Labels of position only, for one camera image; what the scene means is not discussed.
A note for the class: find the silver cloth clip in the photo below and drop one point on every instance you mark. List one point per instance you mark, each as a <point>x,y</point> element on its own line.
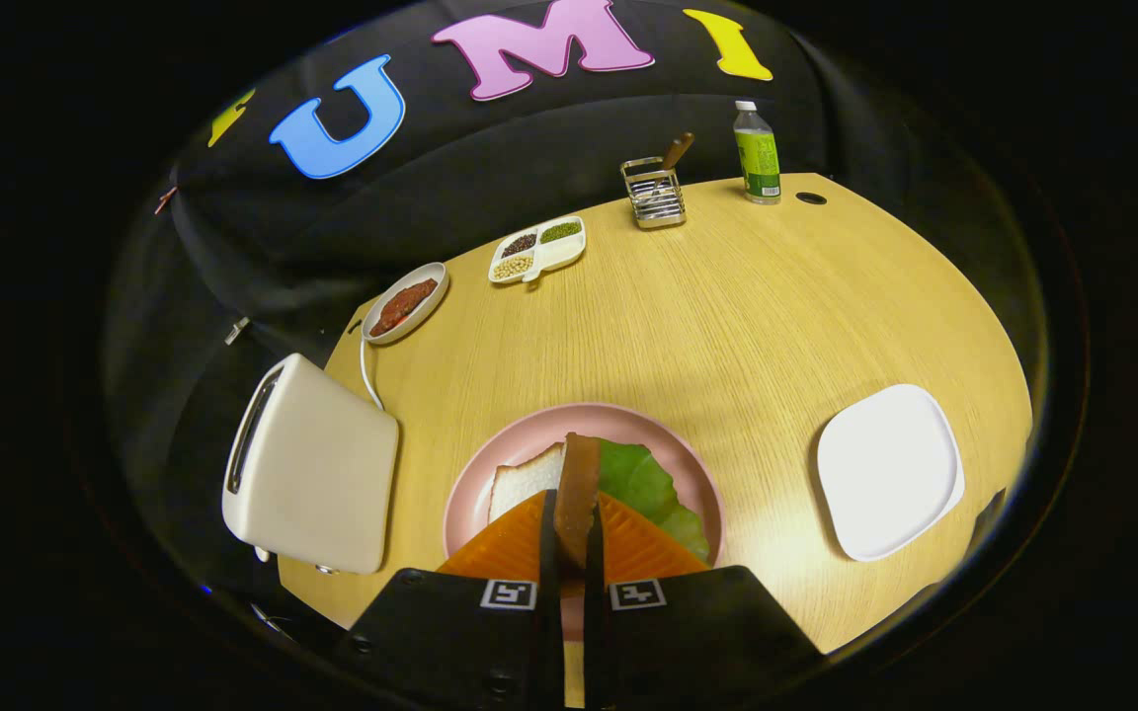
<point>237,330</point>

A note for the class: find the pile of black beans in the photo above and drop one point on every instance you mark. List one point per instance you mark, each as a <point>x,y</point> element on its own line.
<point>520,243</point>

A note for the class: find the pink round plate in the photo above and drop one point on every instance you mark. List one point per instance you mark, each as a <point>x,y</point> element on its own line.
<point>549,425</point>

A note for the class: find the pile of green beans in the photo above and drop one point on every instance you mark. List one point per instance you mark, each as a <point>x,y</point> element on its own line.
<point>561,232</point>

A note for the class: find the white bread slice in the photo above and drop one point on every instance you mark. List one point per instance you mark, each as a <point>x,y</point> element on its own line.
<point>529,484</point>

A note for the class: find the pile of yellow soybeans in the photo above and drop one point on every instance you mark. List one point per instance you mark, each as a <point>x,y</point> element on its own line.
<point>513,267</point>

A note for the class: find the white toaster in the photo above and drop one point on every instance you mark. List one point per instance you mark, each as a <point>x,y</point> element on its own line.
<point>322,474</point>

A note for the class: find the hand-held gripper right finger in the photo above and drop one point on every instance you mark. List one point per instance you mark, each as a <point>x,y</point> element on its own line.
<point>594,632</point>

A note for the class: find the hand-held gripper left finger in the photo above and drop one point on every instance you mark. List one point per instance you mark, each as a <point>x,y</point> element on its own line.
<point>549,612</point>

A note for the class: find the white divided tray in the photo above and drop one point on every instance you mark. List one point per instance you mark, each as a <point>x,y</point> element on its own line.
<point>564,255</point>

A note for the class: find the brown meat slice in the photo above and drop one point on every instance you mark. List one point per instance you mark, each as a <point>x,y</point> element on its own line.
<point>404,305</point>

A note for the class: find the white square plate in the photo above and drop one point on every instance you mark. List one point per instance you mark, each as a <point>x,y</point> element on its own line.
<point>885,469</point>

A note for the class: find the grey oval plate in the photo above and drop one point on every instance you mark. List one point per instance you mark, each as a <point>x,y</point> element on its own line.
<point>417,312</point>

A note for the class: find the green label plastic bottle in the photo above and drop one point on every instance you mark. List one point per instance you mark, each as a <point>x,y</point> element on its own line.
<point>758,163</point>

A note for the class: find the green lettuce leaf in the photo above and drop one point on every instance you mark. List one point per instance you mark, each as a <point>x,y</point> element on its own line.
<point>648,484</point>

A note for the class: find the red cloth clip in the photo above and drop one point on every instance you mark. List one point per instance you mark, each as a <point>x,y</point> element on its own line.
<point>165,200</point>

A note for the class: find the black backdrop cloth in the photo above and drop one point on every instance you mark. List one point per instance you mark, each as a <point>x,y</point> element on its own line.
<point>490,148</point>

